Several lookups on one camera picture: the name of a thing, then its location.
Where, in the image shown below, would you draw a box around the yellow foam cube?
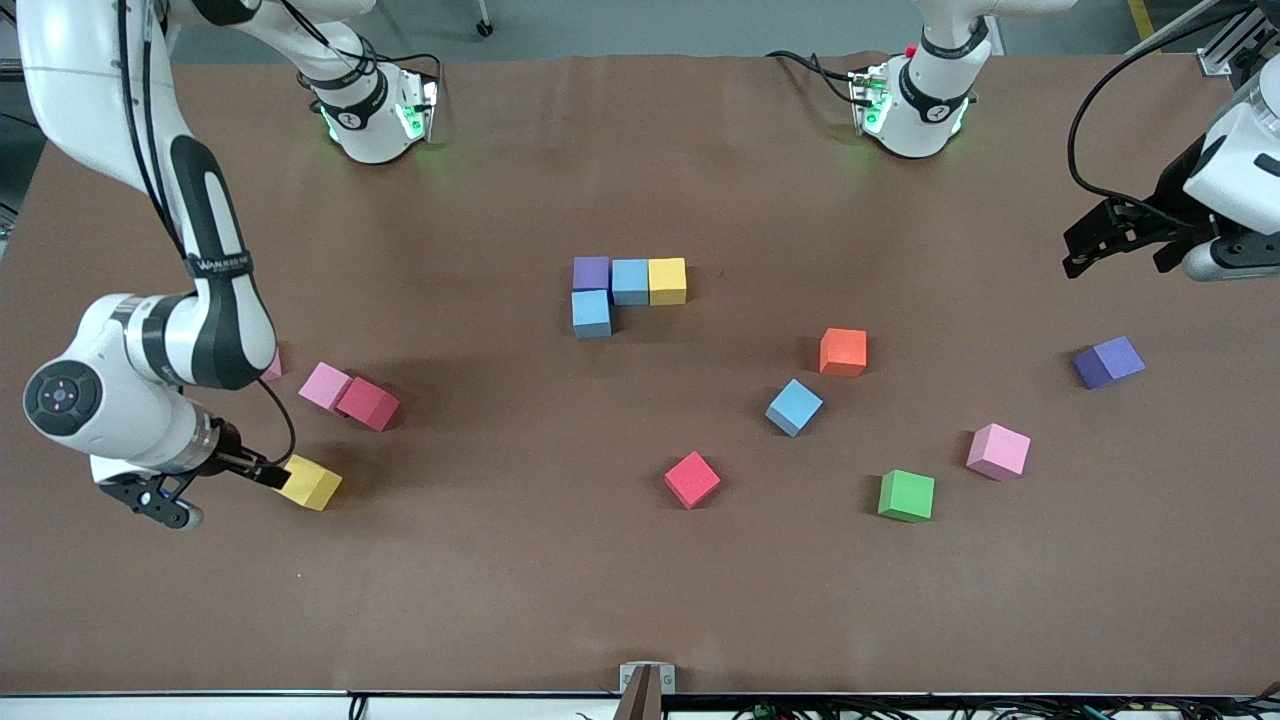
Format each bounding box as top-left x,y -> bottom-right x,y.
275,454 -> 343,512
648,257 -> 689,307

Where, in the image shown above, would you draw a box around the red foam cube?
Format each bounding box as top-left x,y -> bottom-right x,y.
664,452 -> 722,510
335,377 -> 401,432

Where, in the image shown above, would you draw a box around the blue foam cube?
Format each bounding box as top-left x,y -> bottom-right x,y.
611,259 -> 651,307
571,289 -> 613,340
765,378 -> 825,438

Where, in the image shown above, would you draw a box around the orange foam cube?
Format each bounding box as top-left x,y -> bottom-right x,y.
819,328 -> 869,378

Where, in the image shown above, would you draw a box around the green foam cube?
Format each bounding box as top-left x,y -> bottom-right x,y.
877,469 -> 936,523

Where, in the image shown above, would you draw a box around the brown table cover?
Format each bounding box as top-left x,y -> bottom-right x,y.
0,52 -> 1280,696

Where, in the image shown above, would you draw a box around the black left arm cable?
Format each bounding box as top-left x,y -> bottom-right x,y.
1066,5 -> 1251,236

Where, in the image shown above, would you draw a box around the white table edge rail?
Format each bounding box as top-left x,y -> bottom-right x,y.
0,692 -> 1280,720

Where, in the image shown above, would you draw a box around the black base cable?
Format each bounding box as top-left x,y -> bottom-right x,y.
345,45 -> 446,101
768,50 -> 863,106

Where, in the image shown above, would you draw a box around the grey metal table bracket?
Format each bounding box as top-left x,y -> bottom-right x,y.
612,662 -> 677,720

